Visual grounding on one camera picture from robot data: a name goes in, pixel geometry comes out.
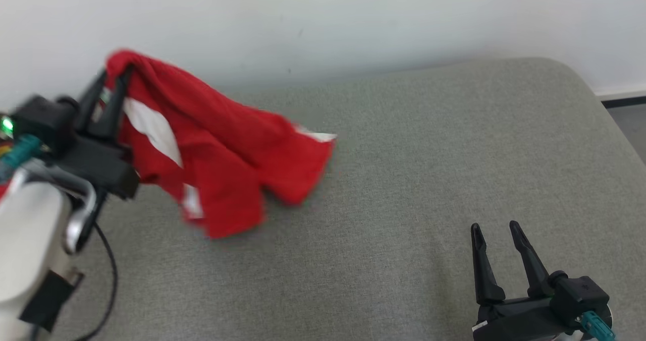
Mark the teal left camera connector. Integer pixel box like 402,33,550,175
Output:
0,134,44,179

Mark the red basketball jersey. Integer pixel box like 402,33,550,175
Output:
104,49,337,240

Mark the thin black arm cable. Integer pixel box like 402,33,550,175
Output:
73,221,120,341

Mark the teal camera connector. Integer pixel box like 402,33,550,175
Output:
580,311,617,341
0,134,44,179

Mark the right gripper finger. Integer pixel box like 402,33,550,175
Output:
470,223,506,306
509,221,551,298

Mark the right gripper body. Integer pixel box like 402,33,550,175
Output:
472,295,582,341

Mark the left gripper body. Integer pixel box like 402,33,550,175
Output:
53,128,141,200

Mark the wall baseboard strip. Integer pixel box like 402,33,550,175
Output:
596,85,646,109

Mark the teal right camera connector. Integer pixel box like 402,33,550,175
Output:
580,311,617,341

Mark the grey fabric sofa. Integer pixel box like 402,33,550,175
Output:
48,57,646,341

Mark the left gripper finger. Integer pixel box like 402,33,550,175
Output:
91,69,133,139
76,69,109,131

